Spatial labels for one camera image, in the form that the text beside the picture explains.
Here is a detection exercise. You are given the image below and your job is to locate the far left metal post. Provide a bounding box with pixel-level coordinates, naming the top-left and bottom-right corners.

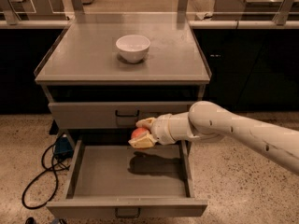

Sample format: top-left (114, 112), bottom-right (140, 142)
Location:
top-left (0, 0), bottom-right (20, 25)

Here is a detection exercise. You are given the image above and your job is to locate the black middle drawer handle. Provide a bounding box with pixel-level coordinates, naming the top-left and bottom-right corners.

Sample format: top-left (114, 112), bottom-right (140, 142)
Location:
top-left (115, 207), bottom-right (141, 218)

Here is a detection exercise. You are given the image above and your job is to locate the open grey middle drawer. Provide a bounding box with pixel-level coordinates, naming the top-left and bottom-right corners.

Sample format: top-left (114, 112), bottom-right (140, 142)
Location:
top-left (47, 141), bottom-right (207, 219)

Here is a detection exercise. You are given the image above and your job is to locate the right grey metal post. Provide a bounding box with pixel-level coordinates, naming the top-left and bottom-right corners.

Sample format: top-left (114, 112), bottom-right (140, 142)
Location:
top-left (177, 0), bottom-right (189, 21)

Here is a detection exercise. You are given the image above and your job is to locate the grey metal drawer cabinet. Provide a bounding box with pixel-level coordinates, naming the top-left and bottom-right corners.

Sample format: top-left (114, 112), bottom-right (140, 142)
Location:
top-left (34, 11), bottom-right (213, 219)

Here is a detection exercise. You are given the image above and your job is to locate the blue power adapter box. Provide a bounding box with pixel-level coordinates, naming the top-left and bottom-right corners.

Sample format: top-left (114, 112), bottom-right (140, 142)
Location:
top-left (54, 134), bottom-right (74, 159)

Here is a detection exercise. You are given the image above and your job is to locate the black top drawer handle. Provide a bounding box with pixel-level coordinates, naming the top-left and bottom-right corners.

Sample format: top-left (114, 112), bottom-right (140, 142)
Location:
top-left (115, 110), bottom-right (140, 118)

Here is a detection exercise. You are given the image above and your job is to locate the white horizontal rail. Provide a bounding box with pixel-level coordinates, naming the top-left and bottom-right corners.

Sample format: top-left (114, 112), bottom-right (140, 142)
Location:
top-left (0, 20), bottom-right (299, 30)

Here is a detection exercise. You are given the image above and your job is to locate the grey background table left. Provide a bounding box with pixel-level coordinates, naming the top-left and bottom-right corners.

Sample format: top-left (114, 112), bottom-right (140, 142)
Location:
top-left (10, 0), bottom-right (66, 21)

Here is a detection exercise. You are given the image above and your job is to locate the black power cable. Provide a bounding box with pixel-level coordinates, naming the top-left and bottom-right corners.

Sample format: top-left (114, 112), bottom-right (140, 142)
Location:
top-left (21, 142), bottom-right (71, 210)

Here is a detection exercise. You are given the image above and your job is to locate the steel background table right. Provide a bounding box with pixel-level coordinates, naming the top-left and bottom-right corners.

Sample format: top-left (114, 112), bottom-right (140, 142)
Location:
top-left (212, 0), bottom-right (283, 21)

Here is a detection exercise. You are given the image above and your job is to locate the red apple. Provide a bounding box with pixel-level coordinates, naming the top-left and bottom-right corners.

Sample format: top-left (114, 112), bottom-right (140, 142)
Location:
top-left (131, 128), bottom-right (150, 138)

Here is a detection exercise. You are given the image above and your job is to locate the white ceramic bowl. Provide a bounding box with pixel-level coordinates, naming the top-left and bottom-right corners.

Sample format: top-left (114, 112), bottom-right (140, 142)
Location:
top-left (116, 35), bottom-right (150, 63)

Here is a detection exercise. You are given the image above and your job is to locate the left grey metal post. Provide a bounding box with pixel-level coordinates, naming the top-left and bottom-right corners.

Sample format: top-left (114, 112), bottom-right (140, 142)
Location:
top-left (68, 0), bottom-right (86, 21)

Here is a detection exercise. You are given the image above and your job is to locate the black drawer handle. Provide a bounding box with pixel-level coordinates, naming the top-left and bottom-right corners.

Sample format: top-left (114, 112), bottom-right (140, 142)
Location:
top-left (115, 110), bottom-right (140, 118)
top-left (115, 207), bottom-right (141, 218)

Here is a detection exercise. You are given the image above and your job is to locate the closed grey top drawer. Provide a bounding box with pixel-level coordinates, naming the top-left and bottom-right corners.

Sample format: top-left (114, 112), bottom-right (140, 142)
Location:
top-left (49, 102), bottom-right (193, 129)

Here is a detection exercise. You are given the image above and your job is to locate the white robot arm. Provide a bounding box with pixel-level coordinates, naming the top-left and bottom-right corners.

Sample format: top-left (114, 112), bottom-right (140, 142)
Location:
top-left (129, 101), bottom-right (299, 175)

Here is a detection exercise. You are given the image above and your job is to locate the far right metal post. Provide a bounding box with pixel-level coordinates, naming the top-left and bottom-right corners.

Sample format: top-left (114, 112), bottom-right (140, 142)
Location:
top-left (272, 0), bottom-right (295, 26)

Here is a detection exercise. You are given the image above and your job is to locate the grey metal post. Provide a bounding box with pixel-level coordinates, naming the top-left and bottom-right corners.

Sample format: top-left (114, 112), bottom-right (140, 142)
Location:
top-left (177, 0), bottom-right (189, 21)
top-left (68, 0), bottom-right (86, 21)

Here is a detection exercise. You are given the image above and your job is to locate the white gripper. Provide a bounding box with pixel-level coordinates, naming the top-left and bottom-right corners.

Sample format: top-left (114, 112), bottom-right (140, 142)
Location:
top-left (129, 114), bottom-right (172, 149)

